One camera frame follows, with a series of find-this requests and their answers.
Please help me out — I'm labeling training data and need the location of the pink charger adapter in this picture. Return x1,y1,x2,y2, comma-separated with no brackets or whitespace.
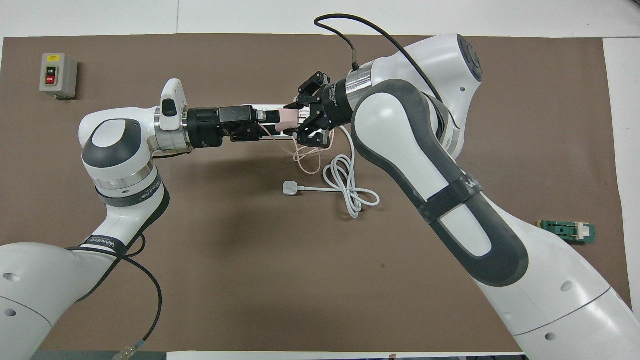
276,110,302,132

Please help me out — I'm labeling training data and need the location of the pink charging cable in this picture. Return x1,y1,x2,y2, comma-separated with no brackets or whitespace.
260,122,333,176

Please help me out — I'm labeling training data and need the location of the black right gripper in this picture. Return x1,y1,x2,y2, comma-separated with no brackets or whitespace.
284,71,357,148

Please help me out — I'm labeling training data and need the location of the brown table mat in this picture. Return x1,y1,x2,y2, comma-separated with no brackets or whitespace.
0,33,637,353

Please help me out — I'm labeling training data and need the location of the grey on-off switch box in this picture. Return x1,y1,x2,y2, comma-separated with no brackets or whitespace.
39,53,79,100

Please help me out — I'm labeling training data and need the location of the green circuit board module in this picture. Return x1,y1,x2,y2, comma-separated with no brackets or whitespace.
538,220,597,246

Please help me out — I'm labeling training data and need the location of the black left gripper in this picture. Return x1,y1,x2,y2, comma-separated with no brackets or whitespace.
187,105,282,149

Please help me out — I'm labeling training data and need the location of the white power strip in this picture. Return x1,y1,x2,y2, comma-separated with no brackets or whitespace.
239,103,326,141

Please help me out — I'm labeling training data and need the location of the white power cord with plug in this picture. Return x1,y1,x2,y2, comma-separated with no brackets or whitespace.
282,125,381,219

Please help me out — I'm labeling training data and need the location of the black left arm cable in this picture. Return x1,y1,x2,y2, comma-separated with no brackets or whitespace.
65,235,163,360

